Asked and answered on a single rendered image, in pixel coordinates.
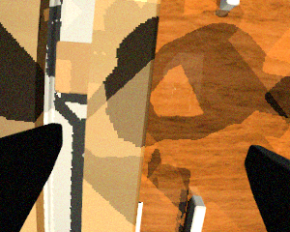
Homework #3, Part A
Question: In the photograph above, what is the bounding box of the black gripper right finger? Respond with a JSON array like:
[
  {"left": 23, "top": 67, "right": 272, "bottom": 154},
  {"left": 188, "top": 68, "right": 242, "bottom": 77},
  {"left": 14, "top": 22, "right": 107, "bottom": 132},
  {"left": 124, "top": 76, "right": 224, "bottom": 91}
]
[{"left": 245, "top": 144, "right": 290, "bottom": 232}]

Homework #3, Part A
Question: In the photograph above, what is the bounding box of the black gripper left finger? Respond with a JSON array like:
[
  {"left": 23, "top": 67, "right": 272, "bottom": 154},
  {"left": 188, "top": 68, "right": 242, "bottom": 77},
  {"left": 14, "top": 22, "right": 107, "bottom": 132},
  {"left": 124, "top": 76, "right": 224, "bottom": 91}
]
[{"left": 0, "top": 123, "right": 64, "bottom": 232}]

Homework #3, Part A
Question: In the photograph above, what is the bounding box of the tan camouflage-patterned block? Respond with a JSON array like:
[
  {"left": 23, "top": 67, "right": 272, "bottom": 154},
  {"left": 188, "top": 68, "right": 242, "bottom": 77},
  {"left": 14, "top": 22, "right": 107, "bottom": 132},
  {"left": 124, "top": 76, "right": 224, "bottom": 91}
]
[{"left": 55, "top": 42, "right": 91, "bottom": 96}]

